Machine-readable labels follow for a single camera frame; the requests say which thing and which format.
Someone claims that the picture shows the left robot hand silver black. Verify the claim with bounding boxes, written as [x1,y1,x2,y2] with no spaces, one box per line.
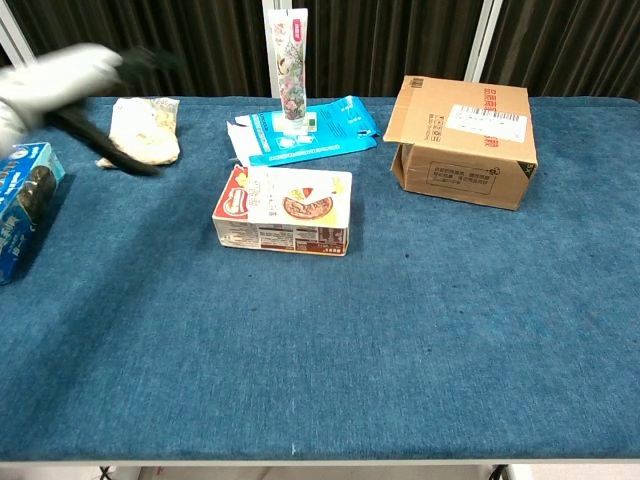
[0,42,181,177]

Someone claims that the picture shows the red cream wafer box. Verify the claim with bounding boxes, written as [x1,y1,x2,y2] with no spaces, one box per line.
[211,164,353,257]

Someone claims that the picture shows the blue cookie package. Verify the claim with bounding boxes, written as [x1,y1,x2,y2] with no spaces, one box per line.
[0,142,67,286]

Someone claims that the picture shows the brown cardboard shipping box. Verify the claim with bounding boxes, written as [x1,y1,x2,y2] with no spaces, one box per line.
[382,74,539,212]

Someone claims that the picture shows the clear snack bag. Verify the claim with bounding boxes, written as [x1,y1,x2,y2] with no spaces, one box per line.
[94,96,181,169]

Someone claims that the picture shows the black curtain panel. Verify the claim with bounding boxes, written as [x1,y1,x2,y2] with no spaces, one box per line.
[480,0,640,100]
[292,0,485,99]
[7,0,274,99]

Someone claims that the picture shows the floral print tube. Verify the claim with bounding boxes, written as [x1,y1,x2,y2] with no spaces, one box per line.
[266,8,310,124]

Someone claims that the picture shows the flattened blue carton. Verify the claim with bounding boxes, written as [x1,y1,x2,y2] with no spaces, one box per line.
[226,94,381,168]

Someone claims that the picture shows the blue table cloth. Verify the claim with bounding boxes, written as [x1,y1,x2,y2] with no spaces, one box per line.
[0,94,640,461]

